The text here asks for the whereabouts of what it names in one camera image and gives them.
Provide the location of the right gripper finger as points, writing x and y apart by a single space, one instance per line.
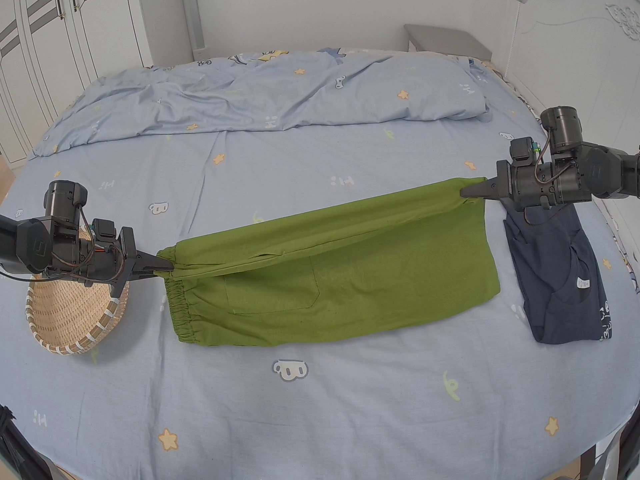
487 195
487 186

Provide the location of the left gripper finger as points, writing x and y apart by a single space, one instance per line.
147 274
150 264

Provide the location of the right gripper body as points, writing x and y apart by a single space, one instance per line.
525 185

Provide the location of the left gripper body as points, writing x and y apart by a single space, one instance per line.
105 265

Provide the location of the green shorts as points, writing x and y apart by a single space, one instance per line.
350 268

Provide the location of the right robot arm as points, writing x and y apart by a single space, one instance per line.
600 173

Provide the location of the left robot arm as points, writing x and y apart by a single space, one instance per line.
35 243

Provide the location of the round woven basket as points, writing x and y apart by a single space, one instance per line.
65 313

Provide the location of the bed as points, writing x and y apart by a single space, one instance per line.
320 398

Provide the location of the dark blue T-shirt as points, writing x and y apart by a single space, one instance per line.
555 278

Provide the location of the grey bedside table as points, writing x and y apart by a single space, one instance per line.
445 40

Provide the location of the pale blue quilt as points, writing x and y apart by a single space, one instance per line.
300 98

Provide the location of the white wardrobe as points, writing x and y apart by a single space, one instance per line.
60 53

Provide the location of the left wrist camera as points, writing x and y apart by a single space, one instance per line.
106 233

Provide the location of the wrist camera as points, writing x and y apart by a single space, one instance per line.
106 233
522 150

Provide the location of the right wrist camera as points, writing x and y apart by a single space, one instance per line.
522 150

